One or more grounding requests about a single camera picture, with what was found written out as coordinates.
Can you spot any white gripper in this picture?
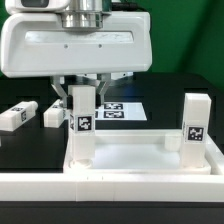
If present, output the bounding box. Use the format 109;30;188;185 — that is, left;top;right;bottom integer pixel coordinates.
0;0;154;110

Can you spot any white desk top tray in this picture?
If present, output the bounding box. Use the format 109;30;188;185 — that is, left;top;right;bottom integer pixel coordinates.
63;129;211;175

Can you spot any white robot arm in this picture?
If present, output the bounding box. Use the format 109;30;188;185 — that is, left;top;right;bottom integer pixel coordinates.
0;0;152;106

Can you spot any sheet of fiducial tags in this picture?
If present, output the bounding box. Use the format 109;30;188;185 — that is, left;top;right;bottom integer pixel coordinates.
95;102;147;121

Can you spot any white L-shaped fence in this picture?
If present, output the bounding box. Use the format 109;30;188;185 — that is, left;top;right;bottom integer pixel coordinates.
0;138;224;202

